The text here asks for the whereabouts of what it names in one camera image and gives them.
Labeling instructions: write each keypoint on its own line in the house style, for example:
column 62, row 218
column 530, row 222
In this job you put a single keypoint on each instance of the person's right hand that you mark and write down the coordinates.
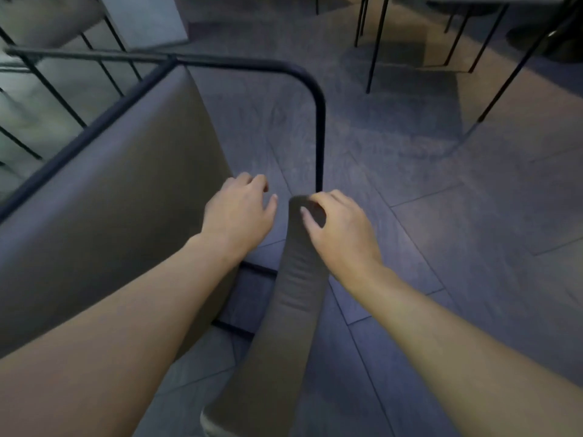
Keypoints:
column 346, row 236

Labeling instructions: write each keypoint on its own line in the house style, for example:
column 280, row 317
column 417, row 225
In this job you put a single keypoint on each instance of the person's left hand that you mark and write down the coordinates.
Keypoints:
column 237, row 218

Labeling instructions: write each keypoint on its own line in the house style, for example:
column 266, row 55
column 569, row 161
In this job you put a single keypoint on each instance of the person's left thumb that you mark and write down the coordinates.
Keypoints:
column 268, row 213

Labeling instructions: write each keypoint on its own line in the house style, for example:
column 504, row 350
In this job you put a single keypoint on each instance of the person's left middle finger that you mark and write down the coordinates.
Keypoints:
column 244, row 178

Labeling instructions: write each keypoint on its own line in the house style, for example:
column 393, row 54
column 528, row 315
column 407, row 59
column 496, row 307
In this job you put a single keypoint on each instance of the person's right thumb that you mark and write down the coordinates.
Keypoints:
column 311, row 220

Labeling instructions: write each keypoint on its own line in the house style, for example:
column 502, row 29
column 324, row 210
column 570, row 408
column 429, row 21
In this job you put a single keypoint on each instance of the long grey padded cushion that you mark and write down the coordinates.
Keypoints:
column 282, row 323

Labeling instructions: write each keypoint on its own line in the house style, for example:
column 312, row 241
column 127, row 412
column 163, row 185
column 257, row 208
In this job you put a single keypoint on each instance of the person's left forearm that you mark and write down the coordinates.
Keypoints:
column 114, row 345

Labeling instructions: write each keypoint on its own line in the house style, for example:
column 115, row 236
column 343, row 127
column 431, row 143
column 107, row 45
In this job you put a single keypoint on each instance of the person's right forearm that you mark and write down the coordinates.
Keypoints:
column 455, row 354

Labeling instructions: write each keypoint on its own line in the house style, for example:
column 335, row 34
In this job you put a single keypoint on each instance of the grey upholstered chair panel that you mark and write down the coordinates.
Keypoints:
column 109, row 213

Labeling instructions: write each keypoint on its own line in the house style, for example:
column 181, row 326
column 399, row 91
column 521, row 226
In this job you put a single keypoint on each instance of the light grey pillar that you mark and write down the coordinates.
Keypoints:
column 145, row 20

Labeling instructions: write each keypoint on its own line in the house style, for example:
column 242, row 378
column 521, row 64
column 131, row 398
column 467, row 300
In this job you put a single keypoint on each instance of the black thin-legged chair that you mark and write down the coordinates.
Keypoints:
column 377, row 40

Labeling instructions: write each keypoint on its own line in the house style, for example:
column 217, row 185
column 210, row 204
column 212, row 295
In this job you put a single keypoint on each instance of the light cushioned black-barred chair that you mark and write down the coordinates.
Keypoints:
column 41, row 90

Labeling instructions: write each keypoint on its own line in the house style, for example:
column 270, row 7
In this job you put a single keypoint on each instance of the white-topped black-legged table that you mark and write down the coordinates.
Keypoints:
column 510, row 77

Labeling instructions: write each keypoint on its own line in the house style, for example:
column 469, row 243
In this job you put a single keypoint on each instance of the dark round table base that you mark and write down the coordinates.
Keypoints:
column 551, row 40

